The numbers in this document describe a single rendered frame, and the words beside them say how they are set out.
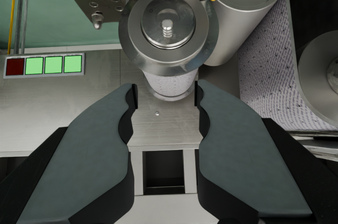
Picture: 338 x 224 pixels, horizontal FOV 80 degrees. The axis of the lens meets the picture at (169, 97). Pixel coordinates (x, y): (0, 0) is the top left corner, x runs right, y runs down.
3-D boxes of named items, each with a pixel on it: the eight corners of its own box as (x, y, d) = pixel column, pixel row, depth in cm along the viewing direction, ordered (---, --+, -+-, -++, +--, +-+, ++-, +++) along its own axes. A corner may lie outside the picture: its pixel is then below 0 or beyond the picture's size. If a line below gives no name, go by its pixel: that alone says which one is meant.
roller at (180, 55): (206, -15, 30) (211, 61, 28) (191, 52, 55) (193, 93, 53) (127, -12, 30) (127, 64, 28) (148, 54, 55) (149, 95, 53)
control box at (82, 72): (84, 52, 63) (83, 74, 62) (85, 53, 64) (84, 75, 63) (4, 56, 63) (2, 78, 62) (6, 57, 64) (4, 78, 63)
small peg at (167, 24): (174, 20, 25) (170, 30, 24) (174, 31, 27) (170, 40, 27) (164, 16, 25) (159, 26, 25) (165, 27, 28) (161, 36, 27)
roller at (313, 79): (389, 27, 29) (411, 124, 27) (290, 73, 54) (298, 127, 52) (291, 31, 30) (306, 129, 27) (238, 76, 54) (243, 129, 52)
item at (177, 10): (194, -6, 28) (195, 45, 27) (193, 3, 30) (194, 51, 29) (141, -5, 28) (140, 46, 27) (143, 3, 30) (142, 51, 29)
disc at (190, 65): (215, -21, 31) (223, 74, 28) (215, -19, 31) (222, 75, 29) (118, -17, 31) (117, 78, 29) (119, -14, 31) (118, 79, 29)
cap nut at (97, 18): (101, 12, 63) (101, 26, 63) (105, 19, 67) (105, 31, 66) (89, 13, 63) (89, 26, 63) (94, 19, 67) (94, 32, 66)
